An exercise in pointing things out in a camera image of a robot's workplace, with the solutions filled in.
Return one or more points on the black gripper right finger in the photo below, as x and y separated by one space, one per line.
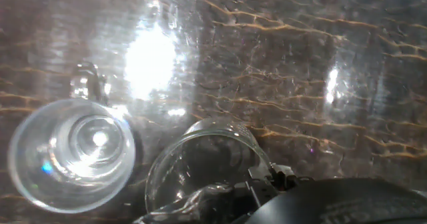
267 180

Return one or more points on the dark marble pattern mat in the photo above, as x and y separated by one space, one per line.
300 67

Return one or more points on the clear glass beaker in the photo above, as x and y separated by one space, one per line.
200 157

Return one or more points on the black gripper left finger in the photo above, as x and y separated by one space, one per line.
200 207

